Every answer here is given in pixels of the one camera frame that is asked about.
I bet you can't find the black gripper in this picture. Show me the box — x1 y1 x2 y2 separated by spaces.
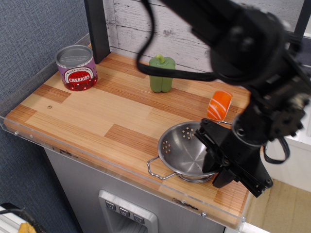
195 118 273 198

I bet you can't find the silver metal colander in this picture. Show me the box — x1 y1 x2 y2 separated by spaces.
147 121 222 183

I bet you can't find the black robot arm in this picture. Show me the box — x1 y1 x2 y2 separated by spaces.
165 0 311 197

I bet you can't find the salmon sushi toy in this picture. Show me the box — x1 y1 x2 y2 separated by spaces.
207 90 233 121

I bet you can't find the white toy sink counter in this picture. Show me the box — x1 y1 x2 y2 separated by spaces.
263 126 311 192

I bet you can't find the green toy bell pepper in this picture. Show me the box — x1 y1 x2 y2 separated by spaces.
149 54 176 93

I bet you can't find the silver dispenser button panel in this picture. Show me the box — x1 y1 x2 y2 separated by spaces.
98 190 158 233

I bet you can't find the grey toy fridge cabinet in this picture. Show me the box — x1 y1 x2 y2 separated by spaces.
46 149 225 233

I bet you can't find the cherries tin can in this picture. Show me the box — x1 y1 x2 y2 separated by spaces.
55 45 98 91

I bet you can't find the black and yellow object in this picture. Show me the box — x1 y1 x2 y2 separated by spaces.
0 203 47 233

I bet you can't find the black braided cable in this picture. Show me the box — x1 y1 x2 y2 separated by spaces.
135 0 217 82

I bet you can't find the dark right support post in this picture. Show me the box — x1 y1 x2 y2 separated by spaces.
289 0 311 39

